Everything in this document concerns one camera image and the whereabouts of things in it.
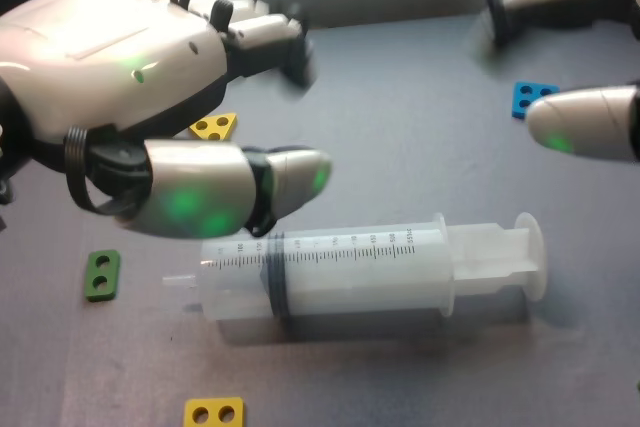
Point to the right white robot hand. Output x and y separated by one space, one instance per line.
580 117

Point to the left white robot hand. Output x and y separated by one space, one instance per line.
100 47

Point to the large clear plastic syringe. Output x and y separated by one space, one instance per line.
375 272

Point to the blue square block four holes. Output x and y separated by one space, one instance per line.
516 112

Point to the yellow triangle block three holes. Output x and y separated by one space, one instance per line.
212 129

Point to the grey table cloth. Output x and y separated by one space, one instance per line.
400 147

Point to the green rectangular block two holes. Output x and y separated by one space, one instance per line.
90 292

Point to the yellow rectangular block two holes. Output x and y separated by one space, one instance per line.
212 404

